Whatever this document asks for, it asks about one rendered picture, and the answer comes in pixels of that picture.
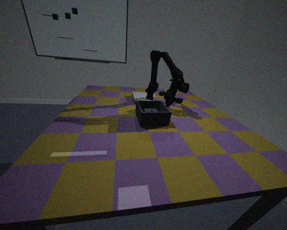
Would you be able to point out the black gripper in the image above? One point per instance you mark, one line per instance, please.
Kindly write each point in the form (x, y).
(178, 100)

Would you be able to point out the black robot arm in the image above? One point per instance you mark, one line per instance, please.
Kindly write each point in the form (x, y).
(176, 74)

